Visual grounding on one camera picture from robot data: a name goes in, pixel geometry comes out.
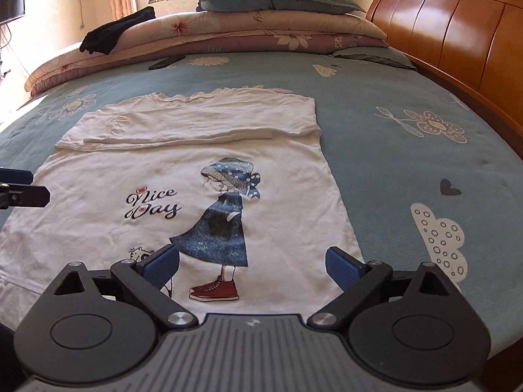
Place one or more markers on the mauve floral folded quilt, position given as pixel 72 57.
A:
pixel 253 43

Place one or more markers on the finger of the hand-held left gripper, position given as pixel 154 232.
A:
pixel 28 197
pixel 16 175

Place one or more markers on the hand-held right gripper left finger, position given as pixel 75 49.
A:
pixel 161 265

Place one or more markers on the blue floral bed sheet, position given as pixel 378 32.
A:
pixel 388 151

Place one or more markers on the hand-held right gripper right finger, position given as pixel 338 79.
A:
pixel 343 267

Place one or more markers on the cream floral folded quilt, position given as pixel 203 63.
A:
pixel 229 22

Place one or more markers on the wooden bed headboard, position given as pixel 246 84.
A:
pixel 457 28

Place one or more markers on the small blue-grey pillow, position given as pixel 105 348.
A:
pixel 372 56

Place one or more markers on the white printed t-shirt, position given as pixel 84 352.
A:
pixel 122 179

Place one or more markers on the black garment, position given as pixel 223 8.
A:
pixel 110 32

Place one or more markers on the black smartphone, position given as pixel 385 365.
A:
pixel 165 62

